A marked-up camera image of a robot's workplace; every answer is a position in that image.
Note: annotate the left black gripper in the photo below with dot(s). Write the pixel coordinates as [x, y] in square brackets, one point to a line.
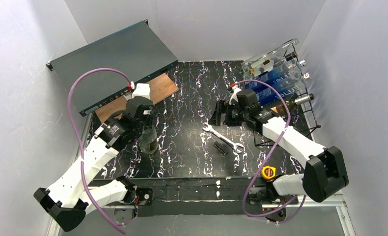
[148, 123]

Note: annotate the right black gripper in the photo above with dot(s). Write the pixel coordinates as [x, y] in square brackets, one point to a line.
[222, 114]

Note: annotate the blue square bottle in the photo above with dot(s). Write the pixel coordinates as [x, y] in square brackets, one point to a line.
[275, 78]
[285, 87]

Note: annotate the clear square labelled bottle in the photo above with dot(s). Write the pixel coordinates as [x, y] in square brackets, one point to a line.
[270, 66]

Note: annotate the dark green wine bottle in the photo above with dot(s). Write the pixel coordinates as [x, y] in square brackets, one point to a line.
[291, 104]

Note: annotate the clear round glass bottle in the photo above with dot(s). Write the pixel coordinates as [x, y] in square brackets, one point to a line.
[265, 62]

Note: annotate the black wire wine rack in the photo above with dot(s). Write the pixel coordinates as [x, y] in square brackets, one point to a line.
[299, 113]

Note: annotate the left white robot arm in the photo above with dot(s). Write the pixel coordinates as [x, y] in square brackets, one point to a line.
[69, 200]

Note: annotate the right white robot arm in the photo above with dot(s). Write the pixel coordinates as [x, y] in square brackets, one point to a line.
[324, 167]

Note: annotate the silver combination wrench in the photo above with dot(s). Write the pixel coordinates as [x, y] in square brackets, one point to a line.
[237, 147]

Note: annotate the brown wooden board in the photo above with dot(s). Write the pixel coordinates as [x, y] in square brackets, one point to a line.
[161, 87]

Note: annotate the grey metal electronics box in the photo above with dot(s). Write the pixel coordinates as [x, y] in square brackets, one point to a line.
[135, 50]

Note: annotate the yellow tape measure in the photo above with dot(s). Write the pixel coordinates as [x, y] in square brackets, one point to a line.
[268, 172]

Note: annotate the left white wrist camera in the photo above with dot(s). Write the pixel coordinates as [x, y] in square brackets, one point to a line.
[139, 89]

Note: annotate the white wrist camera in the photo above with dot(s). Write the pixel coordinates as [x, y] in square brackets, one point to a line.
[139, 89]
[234, 90]

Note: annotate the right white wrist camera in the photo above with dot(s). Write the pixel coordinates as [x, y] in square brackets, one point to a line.
[234, 90]

